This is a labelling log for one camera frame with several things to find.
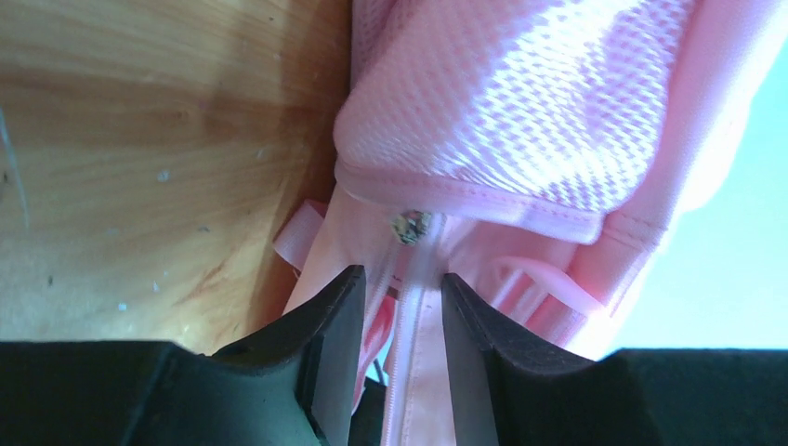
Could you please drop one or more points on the pink student backpack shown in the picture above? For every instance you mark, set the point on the pink student backpack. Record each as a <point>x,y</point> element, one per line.
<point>541,150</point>

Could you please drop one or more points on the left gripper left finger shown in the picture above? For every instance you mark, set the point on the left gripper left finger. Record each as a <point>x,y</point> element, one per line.
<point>290,383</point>

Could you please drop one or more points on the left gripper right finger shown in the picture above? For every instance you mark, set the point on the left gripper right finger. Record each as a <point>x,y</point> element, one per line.
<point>511,387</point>

